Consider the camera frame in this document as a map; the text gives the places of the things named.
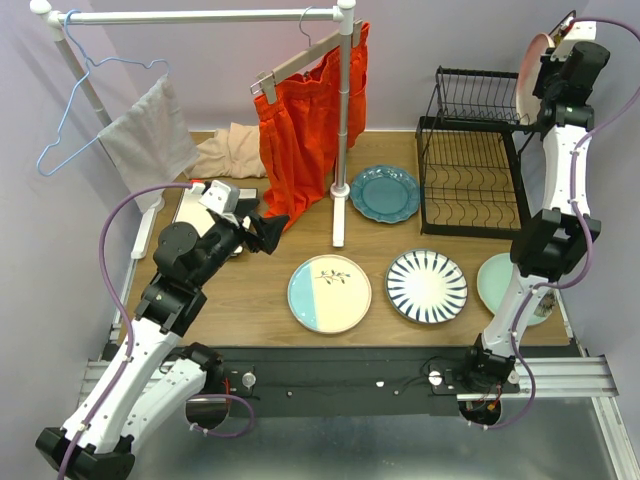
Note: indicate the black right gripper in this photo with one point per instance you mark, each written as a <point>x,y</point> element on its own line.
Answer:
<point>547,65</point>

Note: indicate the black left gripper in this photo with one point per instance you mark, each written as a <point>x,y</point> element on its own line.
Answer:
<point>269,229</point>

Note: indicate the pink round plate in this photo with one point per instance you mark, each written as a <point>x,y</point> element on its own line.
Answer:
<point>527,104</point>

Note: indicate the light blue round plate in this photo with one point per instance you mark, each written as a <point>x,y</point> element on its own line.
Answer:
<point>329,294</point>

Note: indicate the teal scalloped ceramic plate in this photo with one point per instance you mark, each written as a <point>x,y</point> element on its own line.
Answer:
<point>385,194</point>

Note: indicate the blue striped round plate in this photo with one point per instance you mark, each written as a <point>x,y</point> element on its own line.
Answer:
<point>426,287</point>

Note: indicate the floral round plate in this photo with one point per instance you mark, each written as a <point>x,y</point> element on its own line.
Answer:
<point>492,282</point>

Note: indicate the flower pattern square plate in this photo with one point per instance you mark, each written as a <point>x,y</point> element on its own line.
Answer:
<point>564,25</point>

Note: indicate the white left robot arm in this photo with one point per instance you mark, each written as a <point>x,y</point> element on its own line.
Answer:
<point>103,437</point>

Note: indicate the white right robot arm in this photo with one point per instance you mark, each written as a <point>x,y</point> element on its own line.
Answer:
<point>549,246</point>

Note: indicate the white clothes rack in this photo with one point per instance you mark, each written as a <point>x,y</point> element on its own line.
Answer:
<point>57,23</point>

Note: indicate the beige cloth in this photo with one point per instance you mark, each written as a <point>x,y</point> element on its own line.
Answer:
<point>232,152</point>

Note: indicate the orange shorts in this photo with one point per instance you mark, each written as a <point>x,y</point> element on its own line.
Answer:
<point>299,137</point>

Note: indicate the grey towel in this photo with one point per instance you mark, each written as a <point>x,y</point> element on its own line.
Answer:
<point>150,143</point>

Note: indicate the wooden clip hanger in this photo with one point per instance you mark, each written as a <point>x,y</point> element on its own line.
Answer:
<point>345,38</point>

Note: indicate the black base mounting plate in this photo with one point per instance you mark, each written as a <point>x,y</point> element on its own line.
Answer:
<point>349,381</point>

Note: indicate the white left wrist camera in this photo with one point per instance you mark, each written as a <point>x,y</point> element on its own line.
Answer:
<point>220,197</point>

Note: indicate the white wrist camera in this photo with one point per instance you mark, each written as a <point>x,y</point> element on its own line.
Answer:
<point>566,39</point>
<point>220,197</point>

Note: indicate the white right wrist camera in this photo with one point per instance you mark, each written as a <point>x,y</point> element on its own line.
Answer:
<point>566,39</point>

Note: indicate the black wire dish rack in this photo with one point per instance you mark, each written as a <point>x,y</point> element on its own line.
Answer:
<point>469,165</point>

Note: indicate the aluminium rail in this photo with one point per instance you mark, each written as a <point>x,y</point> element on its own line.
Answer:
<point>568,377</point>

